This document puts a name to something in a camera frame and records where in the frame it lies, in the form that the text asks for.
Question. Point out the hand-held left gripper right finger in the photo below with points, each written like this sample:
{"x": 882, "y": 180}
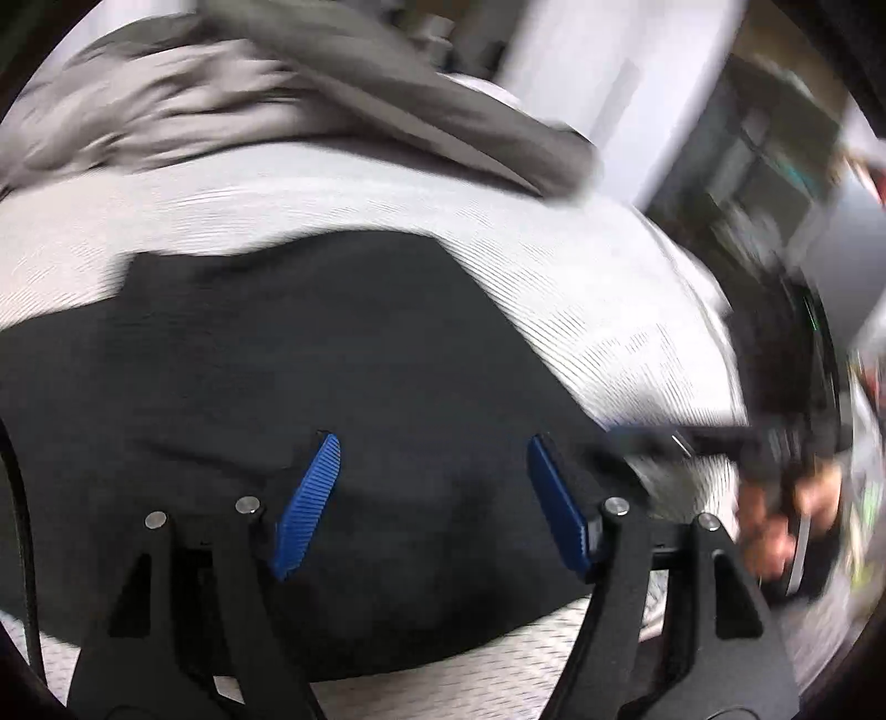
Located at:
{"x": 557, "y": 502}

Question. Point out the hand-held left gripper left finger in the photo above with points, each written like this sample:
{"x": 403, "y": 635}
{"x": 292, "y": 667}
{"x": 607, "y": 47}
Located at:
{"x": 308, "y": 505}

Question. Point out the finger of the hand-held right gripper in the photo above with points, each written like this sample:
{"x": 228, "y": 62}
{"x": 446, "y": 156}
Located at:
{"x": 664, "y": 443}

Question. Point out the black pants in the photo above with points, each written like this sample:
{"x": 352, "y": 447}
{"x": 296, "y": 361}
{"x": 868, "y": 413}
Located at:
{"x": 277, "y": 346}

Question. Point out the person's right hand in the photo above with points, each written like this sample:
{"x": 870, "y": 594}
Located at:
{"x": 761, "y": 516}

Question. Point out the shelf unit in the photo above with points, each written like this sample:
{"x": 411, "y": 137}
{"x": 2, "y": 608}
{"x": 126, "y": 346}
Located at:
{"x": 761, "y": 159}

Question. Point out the grey crumpled garment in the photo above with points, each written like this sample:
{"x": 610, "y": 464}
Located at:
{"x": 450, "y": 118}

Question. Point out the grey crumpled blanket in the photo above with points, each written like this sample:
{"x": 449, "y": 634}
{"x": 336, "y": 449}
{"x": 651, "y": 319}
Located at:
{"x": 138, "y": 111}

